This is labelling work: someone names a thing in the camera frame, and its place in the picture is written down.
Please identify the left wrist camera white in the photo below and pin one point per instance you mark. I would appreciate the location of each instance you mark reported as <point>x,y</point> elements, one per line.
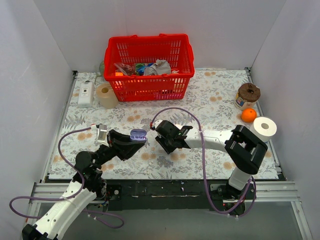
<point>101,134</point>

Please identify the white toilet paper roll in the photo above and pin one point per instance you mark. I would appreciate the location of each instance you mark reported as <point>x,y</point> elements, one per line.
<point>264,128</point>

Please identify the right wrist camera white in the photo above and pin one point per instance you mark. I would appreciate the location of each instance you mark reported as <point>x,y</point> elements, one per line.
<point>154,124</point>

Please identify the purple earbud charging case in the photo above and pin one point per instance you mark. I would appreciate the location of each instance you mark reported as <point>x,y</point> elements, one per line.
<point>138,135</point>

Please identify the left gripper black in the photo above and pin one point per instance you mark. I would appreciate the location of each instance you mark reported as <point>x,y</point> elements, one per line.
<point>113,142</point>

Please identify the red plastic shopping basket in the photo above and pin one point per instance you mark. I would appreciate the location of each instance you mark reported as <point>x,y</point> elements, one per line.
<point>131,50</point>

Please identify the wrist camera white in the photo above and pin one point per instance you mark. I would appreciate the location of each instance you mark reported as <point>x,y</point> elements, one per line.
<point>154,124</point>
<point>101,134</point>

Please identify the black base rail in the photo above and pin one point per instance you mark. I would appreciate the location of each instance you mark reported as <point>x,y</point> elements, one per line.
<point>178,194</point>

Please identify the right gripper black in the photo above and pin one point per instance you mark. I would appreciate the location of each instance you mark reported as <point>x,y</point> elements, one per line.
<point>163,141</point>

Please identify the floral table cloth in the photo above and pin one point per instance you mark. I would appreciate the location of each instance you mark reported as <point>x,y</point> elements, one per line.
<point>208,103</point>

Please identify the orange fruit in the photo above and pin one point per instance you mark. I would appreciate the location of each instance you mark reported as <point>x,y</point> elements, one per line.
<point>248,115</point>

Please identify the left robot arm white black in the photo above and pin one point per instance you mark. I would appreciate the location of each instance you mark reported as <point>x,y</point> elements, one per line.
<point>87,184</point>

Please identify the crumpled grey bag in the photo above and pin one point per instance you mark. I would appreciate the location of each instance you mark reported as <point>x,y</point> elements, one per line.
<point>160,67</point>

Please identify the brown lidded jar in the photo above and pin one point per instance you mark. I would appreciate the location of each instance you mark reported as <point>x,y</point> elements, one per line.
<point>247,96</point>

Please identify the beige tape roll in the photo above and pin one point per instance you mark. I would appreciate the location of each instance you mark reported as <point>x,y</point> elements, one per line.
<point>106,96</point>

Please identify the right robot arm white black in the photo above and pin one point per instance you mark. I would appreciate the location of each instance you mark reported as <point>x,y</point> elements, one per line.
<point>246,150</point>

